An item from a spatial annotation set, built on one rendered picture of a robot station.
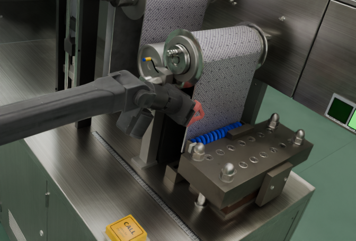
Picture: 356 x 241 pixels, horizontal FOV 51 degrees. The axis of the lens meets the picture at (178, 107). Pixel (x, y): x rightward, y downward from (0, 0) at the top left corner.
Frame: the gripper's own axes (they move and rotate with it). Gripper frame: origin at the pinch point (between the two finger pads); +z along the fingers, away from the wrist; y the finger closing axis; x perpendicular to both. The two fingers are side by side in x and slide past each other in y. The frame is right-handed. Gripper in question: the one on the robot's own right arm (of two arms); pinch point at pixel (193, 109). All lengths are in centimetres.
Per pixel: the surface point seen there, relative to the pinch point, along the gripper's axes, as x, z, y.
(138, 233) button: -28.7, -11.6, 12.4
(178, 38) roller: 13.9, -9.9, -7.9
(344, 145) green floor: 4, 258, -26
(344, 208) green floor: -29, 192, 12
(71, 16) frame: 3.7, -16.2, -43.6
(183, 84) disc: 4.4, -4.5, -3.8
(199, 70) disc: 10.0, -7.3, 0.5
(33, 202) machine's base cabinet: -59, -1, -37
